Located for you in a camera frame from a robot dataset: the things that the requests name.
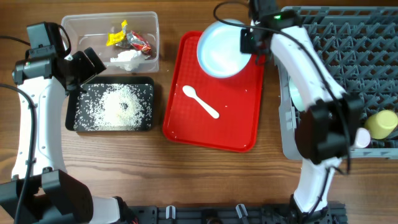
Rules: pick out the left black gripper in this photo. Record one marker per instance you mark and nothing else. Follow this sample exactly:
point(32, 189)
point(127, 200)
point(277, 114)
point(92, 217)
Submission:
point(86, 64)

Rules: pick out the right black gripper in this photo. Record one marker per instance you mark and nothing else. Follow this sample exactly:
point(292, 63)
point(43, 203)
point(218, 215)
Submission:
point(243, 38)

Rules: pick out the large light blue plate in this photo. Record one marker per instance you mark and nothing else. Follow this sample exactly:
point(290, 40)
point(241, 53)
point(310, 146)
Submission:
point(218, 52)

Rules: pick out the yellow foil wrapper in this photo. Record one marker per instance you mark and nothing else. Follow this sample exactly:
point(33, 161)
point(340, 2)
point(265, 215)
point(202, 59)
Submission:
point(113, 39)

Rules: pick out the red silver foil wrapper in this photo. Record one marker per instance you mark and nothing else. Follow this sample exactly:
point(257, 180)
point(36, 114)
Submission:
point(133, 40)

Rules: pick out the white rice grains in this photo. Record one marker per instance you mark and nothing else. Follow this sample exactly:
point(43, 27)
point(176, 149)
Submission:
point(118, 107)

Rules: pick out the green bowl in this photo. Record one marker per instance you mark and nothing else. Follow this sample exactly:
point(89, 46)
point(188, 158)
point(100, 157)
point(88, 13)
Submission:
point(295, 96)

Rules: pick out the white plastic spoon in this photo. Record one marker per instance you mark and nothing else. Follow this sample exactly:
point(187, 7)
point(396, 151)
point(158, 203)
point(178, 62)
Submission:
point(190, 92)

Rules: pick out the white plastic cup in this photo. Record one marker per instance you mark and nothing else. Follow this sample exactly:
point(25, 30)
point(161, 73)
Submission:
point(362, 139)

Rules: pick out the yellow plastic cup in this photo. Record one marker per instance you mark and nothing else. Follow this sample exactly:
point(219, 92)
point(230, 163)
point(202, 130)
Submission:
point(382, 124)

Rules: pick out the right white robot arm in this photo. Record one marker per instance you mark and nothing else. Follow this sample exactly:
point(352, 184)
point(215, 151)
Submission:
point(330, 118)

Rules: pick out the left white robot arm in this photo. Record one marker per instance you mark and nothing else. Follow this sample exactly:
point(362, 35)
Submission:
point(40, 190)

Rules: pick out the black waste tray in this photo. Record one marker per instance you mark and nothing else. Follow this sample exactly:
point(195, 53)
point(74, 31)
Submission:
point(112, 104)

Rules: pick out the clear plastic waste bin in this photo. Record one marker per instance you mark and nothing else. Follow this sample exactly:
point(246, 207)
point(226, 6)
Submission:
point(91, 30)

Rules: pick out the grey dishwasher rack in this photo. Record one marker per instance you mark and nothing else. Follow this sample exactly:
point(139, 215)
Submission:
point(358, 46)

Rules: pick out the crumpled white tissue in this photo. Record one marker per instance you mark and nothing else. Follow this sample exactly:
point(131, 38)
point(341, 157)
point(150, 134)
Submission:
point(128, 60)

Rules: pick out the red serving tray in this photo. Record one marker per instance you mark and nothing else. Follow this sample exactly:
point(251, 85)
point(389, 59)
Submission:
point(237, 99)

